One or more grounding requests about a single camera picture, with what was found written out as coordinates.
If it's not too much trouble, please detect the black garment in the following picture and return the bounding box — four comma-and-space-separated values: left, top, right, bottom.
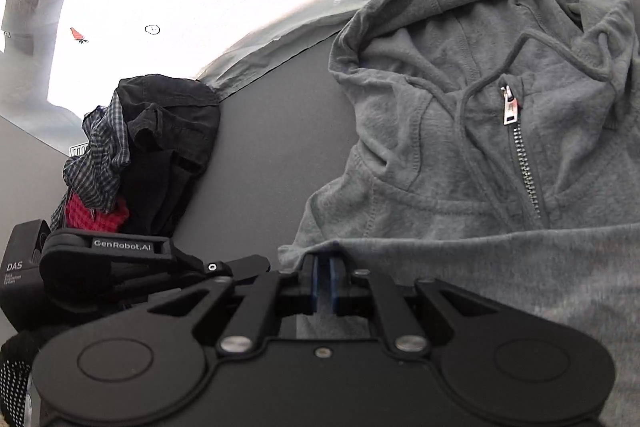
116, 75, 220, 237

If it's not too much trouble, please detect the blue checked shirt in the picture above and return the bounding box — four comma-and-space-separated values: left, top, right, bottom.
50, 92, 130, 231

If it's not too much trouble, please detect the grey zip hoodie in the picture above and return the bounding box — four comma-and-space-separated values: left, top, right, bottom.
279, 0, 639, 426

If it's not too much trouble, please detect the red checked cloth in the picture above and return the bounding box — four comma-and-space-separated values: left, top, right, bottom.
64, 193, 129, 232

